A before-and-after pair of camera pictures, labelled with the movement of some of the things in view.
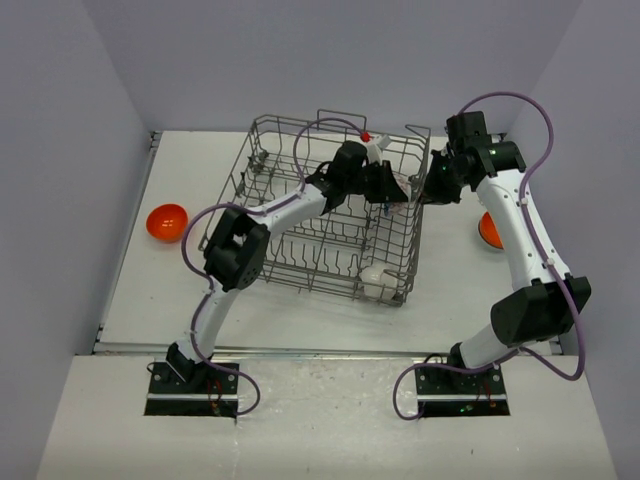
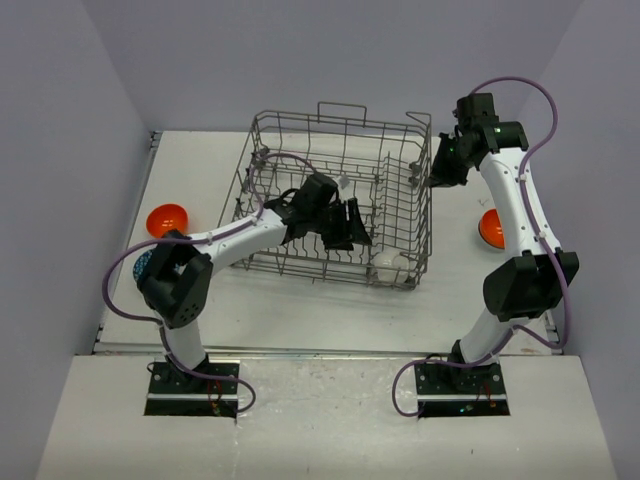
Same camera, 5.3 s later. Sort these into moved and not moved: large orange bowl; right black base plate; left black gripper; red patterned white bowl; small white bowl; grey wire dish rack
Moved: red patterned white bowl; small white bowl; grey wire dish rack; left black gripper
Not moved: large orange bowl; right black base plate
